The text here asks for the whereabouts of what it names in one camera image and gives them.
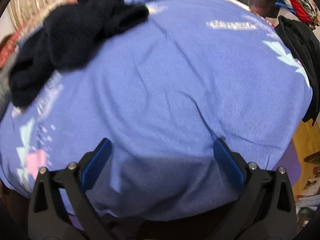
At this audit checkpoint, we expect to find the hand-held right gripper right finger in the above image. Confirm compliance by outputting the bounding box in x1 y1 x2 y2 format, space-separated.
213 138 298 240

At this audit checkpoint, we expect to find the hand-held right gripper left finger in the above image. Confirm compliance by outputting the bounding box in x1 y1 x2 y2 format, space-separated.
27 137 113 240

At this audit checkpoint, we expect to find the navy fleece garment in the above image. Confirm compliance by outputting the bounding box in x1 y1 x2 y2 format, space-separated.
9 0 150 109

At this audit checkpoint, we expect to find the pile of folded clothes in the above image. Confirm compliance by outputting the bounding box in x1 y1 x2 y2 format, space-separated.
272 0 320 27

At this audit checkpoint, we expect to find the purple mat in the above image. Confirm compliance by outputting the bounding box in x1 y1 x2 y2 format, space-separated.
272 142 302 188

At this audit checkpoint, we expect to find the blue printed bedsheet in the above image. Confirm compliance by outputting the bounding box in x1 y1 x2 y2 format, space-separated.
0 0 313 222

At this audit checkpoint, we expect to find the black garment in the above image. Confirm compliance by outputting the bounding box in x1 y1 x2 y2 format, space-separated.
274 15 320 125

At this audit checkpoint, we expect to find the beige leaf-print curtain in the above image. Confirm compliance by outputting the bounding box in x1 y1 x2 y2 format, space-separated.
7 0 90 30

